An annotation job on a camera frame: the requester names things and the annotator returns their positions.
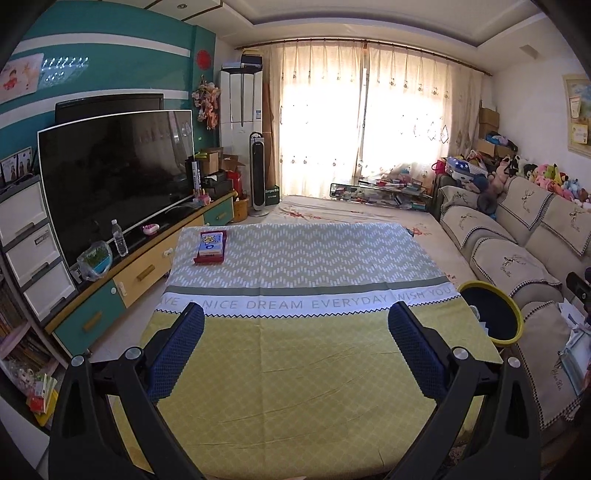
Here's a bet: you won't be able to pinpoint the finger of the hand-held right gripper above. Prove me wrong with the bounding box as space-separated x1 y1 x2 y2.
566 271 591 308

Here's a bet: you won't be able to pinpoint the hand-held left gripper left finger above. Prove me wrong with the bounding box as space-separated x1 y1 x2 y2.
48 302 206 480

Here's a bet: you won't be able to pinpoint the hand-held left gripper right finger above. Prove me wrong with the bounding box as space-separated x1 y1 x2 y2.
388 301 542 480

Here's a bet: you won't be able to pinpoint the black bin with yellow rim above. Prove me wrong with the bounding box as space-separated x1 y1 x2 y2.
457 280 523 347

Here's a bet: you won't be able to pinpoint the loose white papers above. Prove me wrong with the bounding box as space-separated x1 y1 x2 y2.
556 298 585 328

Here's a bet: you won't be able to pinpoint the clear plastic document folder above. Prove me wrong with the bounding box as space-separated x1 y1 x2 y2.
558 323 591 398

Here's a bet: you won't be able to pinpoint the teal yellow television cabinet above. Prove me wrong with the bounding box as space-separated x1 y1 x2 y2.
46 190 236 354

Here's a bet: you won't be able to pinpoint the beige sofa with covers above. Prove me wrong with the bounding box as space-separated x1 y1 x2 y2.
434 175 591 448

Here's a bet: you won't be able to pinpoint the red flat box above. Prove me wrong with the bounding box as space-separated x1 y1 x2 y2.
193 230 229 265

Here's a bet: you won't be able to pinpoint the blue card box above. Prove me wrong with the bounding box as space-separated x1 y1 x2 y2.
198 232 227 257

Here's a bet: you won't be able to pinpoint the pile of plush toys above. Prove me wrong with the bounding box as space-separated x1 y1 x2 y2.
489 157 591 210

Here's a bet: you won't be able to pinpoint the yellow grey patterned tablecloth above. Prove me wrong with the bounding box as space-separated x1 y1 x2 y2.
111 222 504 476

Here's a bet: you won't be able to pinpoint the plastic bag with greens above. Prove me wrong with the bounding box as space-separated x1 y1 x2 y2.
76 241 114 281

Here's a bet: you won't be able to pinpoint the clear water bottle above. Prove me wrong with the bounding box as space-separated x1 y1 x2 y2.
111 219 129 257

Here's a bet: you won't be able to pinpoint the colourful booklets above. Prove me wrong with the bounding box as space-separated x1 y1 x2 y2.
25 369 58 414

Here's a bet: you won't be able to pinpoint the cluttered glass coffee table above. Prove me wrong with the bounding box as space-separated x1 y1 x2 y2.
330 178 432 212

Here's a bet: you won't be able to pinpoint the bookshelf with books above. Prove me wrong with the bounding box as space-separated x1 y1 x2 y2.
0 272 61 384

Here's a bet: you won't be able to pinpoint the star patterned plush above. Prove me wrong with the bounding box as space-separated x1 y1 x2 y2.
445 156 485 183

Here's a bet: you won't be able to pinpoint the floral mattress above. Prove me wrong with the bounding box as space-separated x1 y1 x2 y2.
235 194 451 250

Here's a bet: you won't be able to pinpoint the white plastic drawer unit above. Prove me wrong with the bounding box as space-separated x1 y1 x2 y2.
0 178 79 324

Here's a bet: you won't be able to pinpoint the curved television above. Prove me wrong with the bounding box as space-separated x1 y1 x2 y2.
38 110 195 268

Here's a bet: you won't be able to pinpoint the stack of cardboard boxes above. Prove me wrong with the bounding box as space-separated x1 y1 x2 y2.
475 107 515 160

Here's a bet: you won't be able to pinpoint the open cardboard boxes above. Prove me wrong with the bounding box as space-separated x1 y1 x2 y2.
196 147 245 174

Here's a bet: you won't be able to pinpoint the black silver tower fan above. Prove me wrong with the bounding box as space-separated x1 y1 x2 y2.
249 131 269 217

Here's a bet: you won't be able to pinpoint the framed photos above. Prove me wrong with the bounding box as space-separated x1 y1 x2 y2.
0 147 34 185

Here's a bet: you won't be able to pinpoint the hanging artificial flowers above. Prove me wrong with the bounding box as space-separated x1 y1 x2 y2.
192 76 221 130

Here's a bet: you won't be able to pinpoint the black flat television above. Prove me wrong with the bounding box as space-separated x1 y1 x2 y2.
54 93 164 124

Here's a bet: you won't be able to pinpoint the cream sheer curtains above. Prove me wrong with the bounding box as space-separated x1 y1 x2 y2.
263 42 483 199

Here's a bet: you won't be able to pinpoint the brown curtain rod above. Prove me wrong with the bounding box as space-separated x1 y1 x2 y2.
235 41 490 75

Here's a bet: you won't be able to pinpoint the framed wall picture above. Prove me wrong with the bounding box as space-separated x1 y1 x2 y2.
562 74 591 160

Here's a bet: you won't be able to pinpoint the silver wall stickers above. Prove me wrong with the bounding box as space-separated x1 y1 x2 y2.
44 56 88 79

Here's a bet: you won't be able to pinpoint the cartoon wall poster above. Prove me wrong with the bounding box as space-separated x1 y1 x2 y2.
0 52 44 104

